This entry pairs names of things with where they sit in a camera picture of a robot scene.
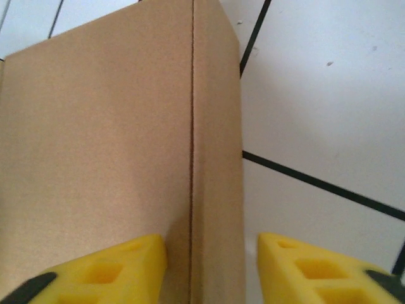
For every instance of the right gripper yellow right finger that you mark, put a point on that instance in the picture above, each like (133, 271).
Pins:
(316, 275)

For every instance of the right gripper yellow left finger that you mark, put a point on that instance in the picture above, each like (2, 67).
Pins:
(104, 278)

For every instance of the brown cardboard box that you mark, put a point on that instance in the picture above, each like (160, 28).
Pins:
(110, 126)

